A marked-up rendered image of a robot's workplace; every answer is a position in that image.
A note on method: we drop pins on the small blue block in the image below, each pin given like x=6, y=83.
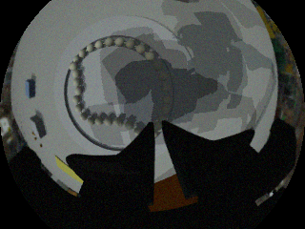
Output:
x=30, y=88

